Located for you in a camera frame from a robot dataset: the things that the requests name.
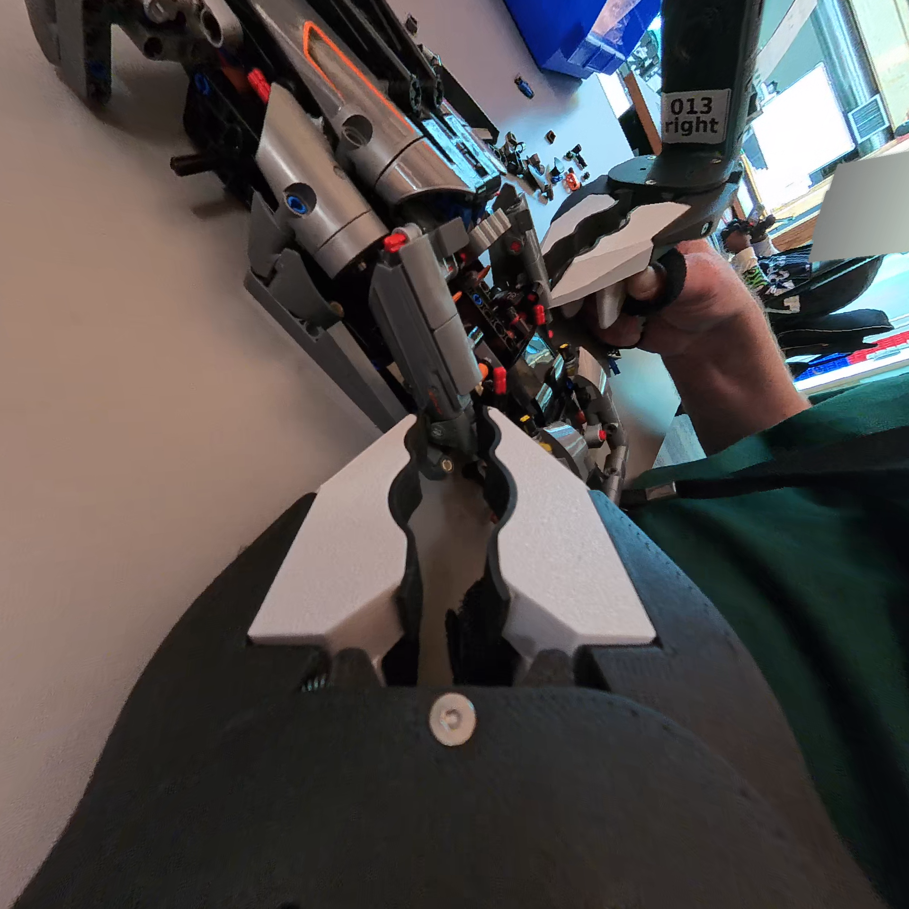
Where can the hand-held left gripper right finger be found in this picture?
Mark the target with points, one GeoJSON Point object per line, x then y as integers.
{"type": "Point", "coordinates": [568, 568]}

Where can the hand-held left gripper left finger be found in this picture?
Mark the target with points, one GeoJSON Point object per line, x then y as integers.
{"type": "Point", "coordinates": [327, 568]}

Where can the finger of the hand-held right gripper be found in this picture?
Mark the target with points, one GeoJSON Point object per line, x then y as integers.
{"type": "Point", "coordinates": [632, 241]}
{"type": "Point", "coordinates": [582, 213]}

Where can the grey lego car model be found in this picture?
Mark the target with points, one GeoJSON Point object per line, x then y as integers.
{"type": "Point", "coordinates": [341, 142]}

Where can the person's right forearm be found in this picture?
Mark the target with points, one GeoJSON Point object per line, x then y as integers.
{"type": "Point", "coordinates": [738, 390]}

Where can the pile of small lego pieces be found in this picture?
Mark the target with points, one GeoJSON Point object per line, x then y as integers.
{"type": "Point", "coordinates": [572, 182]}

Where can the blue lego pin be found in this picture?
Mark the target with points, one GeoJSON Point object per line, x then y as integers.
{"type": "Point", "coordinates": [525, 86]}

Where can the person's right hand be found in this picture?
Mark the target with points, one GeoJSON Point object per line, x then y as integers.
{"type": "Point", "coordinates": [710, 298]}

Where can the blue plastic bin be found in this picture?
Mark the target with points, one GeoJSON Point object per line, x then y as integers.
{"type": "Point", "coordinates": [568, 35]}

